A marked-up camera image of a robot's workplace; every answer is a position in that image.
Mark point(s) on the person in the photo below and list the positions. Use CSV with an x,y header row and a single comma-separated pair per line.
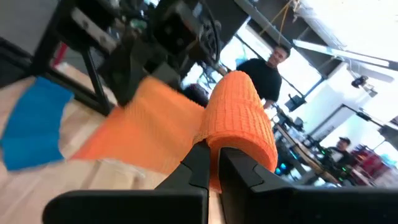
x,y
340,155
261,81

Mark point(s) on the blue elastic bandage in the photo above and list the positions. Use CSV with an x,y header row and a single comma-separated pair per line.
x,y
34,124

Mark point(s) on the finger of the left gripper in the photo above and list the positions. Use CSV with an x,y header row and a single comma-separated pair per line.
x,y
166,74
124,74

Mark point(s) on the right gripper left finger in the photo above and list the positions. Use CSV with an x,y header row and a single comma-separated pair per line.
x,y
140,208

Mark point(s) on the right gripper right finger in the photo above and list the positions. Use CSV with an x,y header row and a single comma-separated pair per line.
x,y
311,208

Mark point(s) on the black aluminium rig frame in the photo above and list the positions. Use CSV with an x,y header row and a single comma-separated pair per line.
x,y
93,81

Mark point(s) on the orange elastic bandage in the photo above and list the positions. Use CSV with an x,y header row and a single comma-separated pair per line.
x,y
239,118

